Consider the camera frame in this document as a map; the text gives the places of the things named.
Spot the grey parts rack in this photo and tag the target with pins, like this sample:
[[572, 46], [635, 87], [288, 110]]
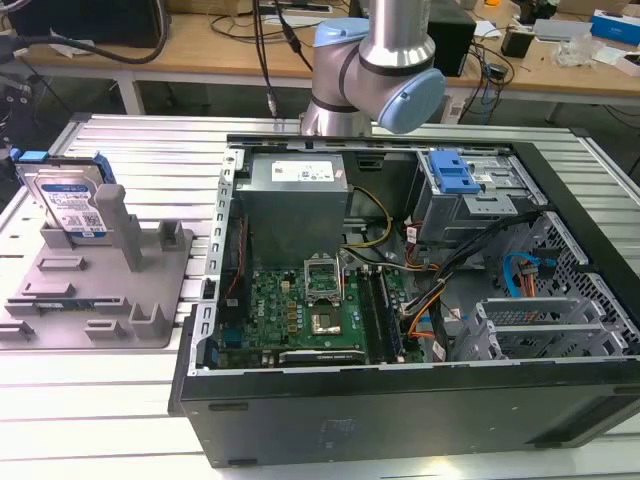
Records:
[[100, 295]]

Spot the small black cube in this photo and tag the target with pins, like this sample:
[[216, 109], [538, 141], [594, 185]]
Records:
[[517, 42]]

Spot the grey metal drive cage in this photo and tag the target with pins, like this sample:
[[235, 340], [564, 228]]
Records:
[[465, 210]]

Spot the grey disk bay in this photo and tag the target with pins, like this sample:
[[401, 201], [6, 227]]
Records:
[[530, 325]]

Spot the blue plastic bay latch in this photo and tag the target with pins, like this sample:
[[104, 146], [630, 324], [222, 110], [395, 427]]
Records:
[[452, 172]]

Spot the black open PC case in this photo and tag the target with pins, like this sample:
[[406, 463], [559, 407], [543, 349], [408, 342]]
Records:
[[380, 415]]

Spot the RAM stick blue label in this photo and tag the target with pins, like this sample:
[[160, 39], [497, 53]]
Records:
[[62, 305]]

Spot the CPU socket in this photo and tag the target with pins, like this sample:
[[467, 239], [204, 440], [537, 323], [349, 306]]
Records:
[[326, 322]]

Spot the black box on desk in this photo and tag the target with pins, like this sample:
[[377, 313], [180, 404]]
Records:
[[452, 40]]

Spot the large black monitor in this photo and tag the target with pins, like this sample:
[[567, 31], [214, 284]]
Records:
[[85, 20]]

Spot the green motherboard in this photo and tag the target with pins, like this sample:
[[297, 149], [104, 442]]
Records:
[[295, 315]]

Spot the black graphics card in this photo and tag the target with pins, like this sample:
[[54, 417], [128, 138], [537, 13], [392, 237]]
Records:
[[322, 357]]

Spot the hard disk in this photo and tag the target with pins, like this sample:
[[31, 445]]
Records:
[[62, 200]]

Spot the blue white carton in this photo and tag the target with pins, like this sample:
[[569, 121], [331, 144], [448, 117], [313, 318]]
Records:
[[615, 25]]

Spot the grey power supply unit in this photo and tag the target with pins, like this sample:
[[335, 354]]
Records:
[[295, 200]]

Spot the black RAM slot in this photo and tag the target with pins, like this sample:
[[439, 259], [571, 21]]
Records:
[[368, 310], [389, 310]]

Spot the wooden desk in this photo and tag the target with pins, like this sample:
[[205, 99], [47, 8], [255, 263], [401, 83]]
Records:
[[320, 60]]

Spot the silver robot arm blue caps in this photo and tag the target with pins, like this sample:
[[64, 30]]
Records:
[[385, 60]]

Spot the grey flat device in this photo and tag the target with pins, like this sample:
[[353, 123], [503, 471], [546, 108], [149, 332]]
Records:
[[562, 29]]

